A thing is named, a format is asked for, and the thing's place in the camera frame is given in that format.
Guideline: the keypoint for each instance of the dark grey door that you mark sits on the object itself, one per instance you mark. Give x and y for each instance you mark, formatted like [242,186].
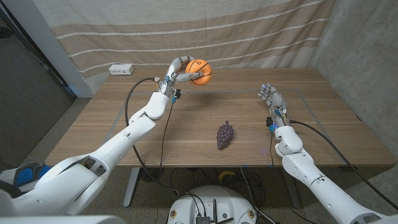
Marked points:
[25,102]

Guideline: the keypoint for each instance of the white power strip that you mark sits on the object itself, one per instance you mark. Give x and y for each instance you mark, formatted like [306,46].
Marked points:
[121,69]

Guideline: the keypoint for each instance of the white door frame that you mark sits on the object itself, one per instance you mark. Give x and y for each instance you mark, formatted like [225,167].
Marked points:
[53,53]

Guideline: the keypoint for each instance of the grey metal table leg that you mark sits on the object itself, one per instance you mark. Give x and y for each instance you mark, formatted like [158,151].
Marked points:
[131,186]
[292,189]

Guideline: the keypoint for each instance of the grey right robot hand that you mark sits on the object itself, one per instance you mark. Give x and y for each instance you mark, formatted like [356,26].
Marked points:
[275,99]

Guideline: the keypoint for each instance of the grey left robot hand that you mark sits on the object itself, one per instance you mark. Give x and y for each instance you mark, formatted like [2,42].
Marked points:
[172,70]

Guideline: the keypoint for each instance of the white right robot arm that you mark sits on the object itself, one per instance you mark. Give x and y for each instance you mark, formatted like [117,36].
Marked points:
[311,174]

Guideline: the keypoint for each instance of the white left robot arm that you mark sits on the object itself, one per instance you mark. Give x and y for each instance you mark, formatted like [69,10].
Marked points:
[124,140]

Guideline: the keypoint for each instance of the beige striped backdrop cloth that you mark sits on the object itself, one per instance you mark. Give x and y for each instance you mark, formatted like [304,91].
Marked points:
[186,21]

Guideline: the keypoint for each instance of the black round floor object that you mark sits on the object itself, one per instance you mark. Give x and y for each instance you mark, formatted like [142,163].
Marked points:
[152,174]

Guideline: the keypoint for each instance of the yellow toy banana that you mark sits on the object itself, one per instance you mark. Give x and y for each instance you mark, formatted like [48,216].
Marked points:
[226,174]

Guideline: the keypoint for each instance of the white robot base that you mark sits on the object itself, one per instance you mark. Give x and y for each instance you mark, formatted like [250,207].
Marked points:
[214,199]

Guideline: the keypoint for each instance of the purple toy grape bunch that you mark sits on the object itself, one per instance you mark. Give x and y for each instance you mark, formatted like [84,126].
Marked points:
[224,135]

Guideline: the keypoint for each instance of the orange toy basketball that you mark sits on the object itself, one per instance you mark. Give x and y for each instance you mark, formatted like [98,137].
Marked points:
[200,70]

